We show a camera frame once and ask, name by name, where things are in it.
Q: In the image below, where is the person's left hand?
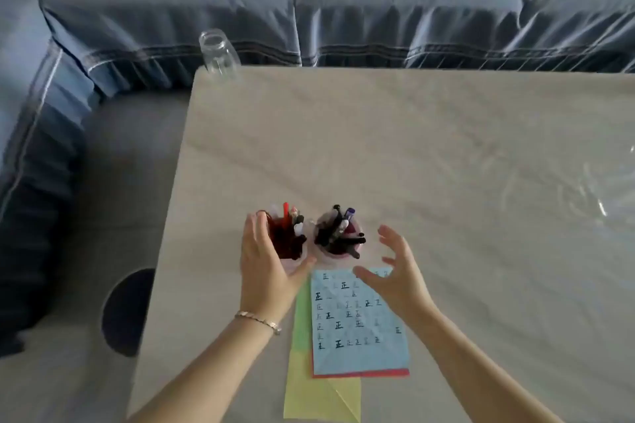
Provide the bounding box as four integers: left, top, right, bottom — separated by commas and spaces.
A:
239, 210, 318, 334

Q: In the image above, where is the person's right hand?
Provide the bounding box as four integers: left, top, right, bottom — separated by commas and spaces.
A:
352, 225, 440, 327

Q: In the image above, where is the square white red pen holder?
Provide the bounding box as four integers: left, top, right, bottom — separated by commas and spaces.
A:
255, 211, 312, 280

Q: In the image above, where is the green paper sheet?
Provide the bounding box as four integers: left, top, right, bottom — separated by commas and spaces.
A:
292, 278, 314, 352

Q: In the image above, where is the round pink pen holder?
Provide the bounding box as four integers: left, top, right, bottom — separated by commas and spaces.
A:
312, 211, 368, 270

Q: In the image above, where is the blue paper with writing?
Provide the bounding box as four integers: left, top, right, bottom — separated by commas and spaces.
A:
310, 266, 410, 378

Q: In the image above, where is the red paper sheet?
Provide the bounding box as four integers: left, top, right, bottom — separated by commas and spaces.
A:
311, 367, 411, 379

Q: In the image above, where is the yellow paper sheet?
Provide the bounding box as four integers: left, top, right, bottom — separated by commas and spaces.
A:
282, 348, 362, 422

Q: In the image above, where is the person's right forearm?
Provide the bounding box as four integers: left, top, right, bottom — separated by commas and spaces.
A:
404, 306, 564, 423

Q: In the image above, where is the person's left forearm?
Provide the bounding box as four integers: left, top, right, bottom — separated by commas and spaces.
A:
128, 313, 281, 423

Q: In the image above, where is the clear glass jar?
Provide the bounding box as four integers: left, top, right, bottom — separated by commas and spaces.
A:
198, 28, 243, 84

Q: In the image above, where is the silver link bracelet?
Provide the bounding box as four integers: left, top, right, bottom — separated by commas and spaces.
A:
233, 310, 282, 336

